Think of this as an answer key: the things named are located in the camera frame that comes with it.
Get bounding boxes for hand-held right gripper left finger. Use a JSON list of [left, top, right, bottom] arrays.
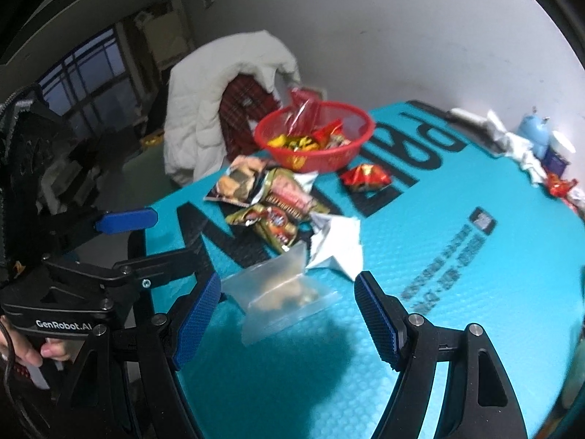
[[50, 272, 223, 439]]

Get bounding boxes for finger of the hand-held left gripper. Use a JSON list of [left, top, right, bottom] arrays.
[[68, 208, 159, 250], [43, 249, 204, 305]]

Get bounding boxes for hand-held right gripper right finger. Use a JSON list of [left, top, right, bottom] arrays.
[[354, 272, 526, 439]]

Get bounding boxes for white snack packet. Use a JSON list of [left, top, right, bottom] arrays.
[[306, 213, 364, 282]]

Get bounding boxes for clear zip bag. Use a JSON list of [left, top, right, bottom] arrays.
[[220, 242, 341, 346]]

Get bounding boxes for seaweed sandwich snack bag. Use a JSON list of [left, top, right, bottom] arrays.
[[203, 155, 270, 206]]

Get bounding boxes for gold green snack bag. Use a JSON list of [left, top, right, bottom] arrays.
[[235, 168, 321, 255]]

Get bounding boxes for small red snack packet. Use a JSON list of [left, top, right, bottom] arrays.
[[339, 164, 393, 192]]

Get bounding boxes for red plastic mesh basket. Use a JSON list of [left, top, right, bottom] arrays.
[[254, 101, 376, 175]]

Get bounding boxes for yellow snack packet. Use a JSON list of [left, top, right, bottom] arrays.
[[266, 134, 321, 153]]

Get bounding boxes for red orange cartoon snack packet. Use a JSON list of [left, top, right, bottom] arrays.
[[311, 119, 346, 149]]

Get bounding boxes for large red snack bag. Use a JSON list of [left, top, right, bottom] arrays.
[[286, 87, 326, 147]]

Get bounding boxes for person's left hand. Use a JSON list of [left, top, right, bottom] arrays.
[[0, 315, 72, 369]]

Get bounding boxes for dark framed window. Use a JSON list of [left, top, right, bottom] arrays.
[[34, 25, 140, 129]]

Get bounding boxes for white quilted jacket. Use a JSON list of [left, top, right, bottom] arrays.
[[163, 30, 302, 188]]

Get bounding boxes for red plaid scarf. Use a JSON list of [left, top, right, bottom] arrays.
[[218, 75, 279, 158]]

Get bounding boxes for pale yellow board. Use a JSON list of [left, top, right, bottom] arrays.
[[144, 9, 193, 69]]

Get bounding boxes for crumpled white tissues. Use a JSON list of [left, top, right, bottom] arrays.
[[484, 110, 549, 186]]

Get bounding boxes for red candy wrappers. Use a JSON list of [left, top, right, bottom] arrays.
[[546, 174, 579, 198]]

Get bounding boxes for white and navy jar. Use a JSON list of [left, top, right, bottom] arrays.
[[544, 130, 577, 172]]

